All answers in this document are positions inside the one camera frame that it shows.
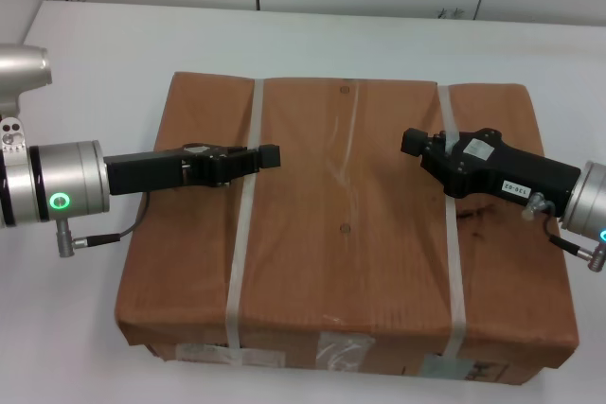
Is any brown cardboard box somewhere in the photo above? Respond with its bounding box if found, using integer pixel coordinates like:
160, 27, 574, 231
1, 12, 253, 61
115, 71, 579, 386

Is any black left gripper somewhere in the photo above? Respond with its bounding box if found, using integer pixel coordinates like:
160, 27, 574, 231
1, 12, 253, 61
104, 142, 282, 197

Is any grey left gripper cable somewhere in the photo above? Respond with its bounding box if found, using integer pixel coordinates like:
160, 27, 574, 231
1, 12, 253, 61
55, 194, 152, 259

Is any white plastic strapping band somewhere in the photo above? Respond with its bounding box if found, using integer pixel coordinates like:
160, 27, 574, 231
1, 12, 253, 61
223, 78, 266, 363
435, 84, 471, 359

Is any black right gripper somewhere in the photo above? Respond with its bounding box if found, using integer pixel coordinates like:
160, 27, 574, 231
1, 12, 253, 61
401, 128, 582, 219

